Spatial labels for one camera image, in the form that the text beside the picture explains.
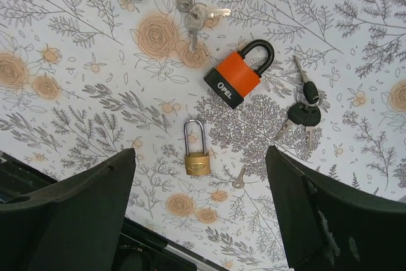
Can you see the small brass padlock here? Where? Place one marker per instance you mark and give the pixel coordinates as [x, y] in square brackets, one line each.
[196, 163]

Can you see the yellow padlock keys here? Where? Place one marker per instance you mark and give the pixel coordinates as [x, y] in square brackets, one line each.
[196, 15]

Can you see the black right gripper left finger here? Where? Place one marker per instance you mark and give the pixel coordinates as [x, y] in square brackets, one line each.
[73, 224]

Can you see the small brass padlock key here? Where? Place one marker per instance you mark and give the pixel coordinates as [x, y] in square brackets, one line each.
[239, 183]

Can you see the orange padlock black keys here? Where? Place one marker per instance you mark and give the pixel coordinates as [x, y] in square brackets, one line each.
[305, 113]

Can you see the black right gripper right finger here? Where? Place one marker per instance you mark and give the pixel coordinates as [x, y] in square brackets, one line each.
[328, 225]

